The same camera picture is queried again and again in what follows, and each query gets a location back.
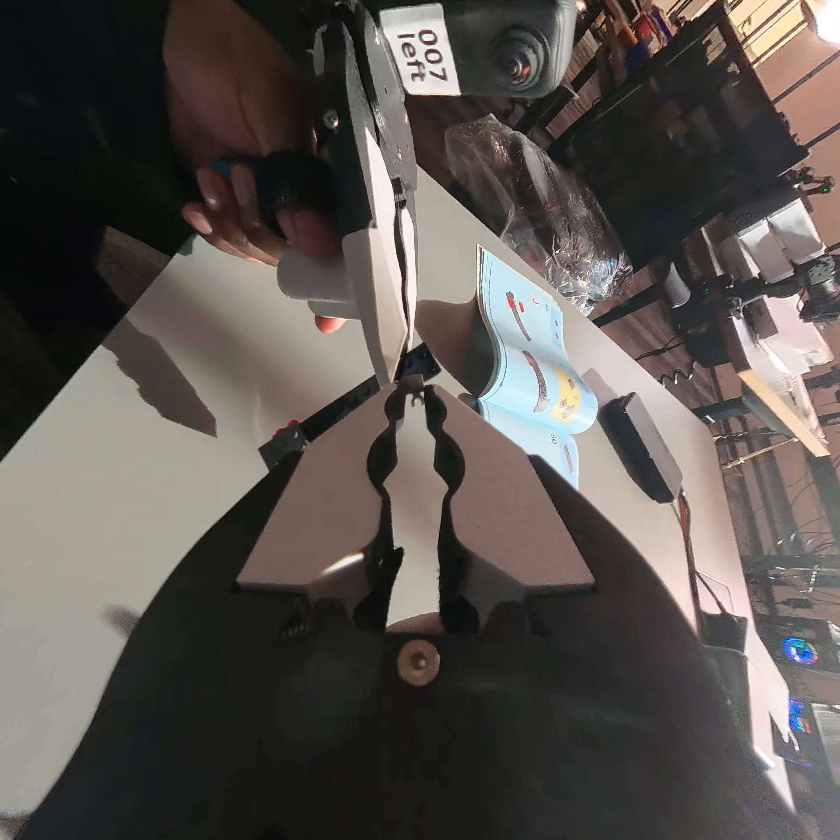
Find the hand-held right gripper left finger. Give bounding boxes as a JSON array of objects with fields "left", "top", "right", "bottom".
[{"left": 235, "top": 381, "right": 404, "bottom": 634}]

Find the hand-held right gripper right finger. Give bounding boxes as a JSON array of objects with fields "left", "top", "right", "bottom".
[{"left": 423, "top": 384, "right": 597, "bottom": 634}]

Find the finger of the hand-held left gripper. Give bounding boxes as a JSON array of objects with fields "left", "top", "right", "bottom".
[
  {"left": 395, "top": 190, "right": 422, "bottom": 352},
  {"left": 341, "top": 131, "right": 413, "bottom": 385}
]

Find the long black brick beam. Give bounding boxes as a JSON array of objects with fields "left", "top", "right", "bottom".
[{"left": 258, "top": 344, "right": 442, "bottom": 470}]

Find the person's left forearm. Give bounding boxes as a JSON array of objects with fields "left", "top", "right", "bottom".
[{"left": 0, "top": 0, "right": 178, "bottom": 250}]

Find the grey desk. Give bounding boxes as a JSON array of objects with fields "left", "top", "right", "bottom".
[{"left": 0, "top": 167, "right": 798, "bottom": 815}]

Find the person's left hand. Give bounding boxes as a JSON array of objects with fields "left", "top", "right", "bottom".
[{"left": 163, "top": 0, "right": 349, "bottom": 336}]

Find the light blue instruction booklet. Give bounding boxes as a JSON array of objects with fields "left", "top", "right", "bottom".
[{"left": 474, "top": 244, "right": 599, "bottom": 490}]

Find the clear plastic wrapped bundle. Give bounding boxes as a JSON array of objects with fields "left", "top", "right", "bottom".
[{"left": 445, "top": 115, "right": 634, "bottom": 316}]

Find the black power adapter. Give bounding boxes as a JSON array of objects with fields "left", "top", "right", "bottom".
[{"left": 600, "top": 392, "right": 685, "bottom": 505}]

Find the dark box-shaped device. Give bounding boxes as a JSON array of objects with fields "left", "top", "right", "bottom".
[{"left": 697, "top": 610, "right": 749, "bottom": 657}]

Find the black metal rack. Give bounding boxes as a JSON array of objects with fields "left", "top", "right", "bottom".
[{"left": 551, "top": 0, "right": 811, "bottom": 270}]

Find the braided power cable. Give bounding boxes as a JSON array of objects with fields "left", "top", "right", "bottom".
[{"left": 672, "top": 492, "right": 706, "bottom": 631}]

